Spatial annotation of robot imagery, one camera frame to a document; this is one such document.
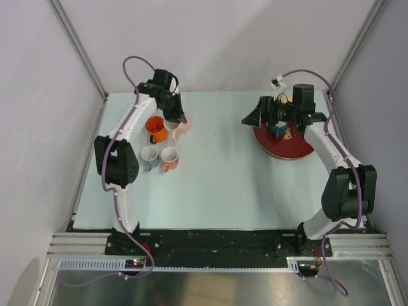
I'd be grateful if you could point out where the aluminium rail bar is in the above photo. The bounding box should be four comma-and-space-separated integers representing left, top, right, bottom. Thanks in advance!
330, 234, 393, 259

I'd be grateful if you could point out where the orange mug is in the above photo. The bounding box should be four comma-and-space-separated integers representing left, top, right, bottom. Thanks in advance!
145, 116, 168, 144

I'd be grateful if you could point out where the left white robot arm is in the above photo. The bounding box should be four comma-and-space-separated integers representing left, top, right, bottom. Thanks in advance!
94, 69, 187, 254

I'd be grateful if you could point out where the grey mug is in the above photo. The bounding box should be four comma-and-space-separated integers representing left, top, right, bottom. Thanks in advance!
141, 145, 159, 172

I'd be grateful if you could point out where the left aluminium frame post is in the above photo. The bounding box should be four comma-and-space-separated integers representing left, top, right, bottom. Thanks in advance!
47, 0, 108, 102

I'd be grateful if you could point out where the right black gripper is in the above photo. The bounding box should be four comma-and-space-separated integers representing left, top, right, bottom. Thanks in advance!
242, 96, 298, 128

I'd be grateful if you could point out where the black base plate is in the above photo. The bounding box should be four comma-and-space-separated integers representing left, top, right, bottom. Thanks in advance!
105, 229, 333, 269

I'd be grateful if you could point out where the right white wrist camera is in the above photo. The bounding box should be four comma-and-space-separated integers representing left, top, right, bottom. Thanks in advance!
270, 75, 287, 100

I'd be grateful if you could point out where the red round tray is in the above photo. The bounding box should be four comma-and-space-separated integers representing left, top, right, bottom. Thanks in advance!
252, 124, 314, 160

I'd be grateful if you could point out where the white cable duct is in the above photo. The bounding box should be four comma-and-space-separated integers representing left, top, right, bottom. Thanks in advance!
59, 258, 300, 273

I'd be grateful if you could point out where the blue mug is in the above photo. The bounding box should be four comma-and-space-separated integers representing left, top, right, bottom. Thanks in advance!
268, 122, 288, 140

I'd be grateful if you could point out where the aluminium frame post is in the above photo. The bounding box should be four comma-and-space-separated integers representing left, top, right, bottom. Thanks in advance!
331, 0, 389, 91
47, 0, 108, 102

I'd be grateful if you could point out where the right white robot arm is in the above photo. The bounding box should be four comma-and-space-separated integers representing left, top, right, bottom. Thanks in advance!
242, 84, 377, 256

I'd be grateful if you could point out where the pale pink cup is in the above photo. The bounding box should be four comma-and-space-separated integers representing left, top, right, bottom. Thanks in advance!
164, 116, 192, 141

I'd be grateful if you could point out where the pink mug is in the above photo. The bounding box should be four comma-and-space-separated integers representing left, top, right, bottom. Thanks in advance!
161, 147, 179, 172

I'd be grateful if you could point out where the right aluminium frame post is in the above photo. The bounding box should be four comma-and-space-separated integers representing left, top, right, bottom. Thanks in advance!
331, 0, 389, 91

